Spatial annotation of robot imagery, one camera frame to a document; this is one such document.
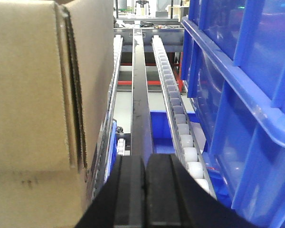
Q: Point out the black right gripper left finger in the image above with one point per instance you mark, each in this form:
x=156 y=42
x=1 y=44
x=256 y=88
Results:
x=121 y=201

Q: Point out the blue bin on lower shelf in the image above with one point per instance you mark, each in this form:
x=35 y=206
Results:
x=112 y=151

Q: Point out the red metal frame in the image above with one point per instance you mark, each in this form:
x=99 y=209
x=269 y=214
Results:
x=153 y=81

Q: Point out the dark metal divider rail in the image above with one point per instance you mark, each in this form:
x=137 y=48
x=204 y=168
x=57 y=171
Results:
x=141 y=126

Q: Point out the blue lower bin right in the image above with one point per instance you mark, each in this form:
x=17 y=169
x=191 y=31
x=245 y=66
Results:
x=163 y=144

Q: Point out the white roller track right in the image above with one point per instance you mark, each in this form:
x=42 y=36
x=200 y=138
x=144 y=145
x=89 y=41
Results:
x=183 y=138

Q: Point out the brown cardboard box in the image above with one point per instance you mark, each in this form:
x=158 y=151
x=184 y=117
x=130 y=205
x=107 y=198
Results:
x=56 y=65

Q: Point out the large blue crate right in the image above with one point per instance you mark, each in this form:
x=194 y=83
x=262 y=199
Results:
x=234 y=70

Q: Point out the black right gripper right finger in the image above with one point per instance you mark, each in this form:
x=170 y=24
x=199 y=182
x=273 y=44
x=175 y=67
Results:
x=175 y=200

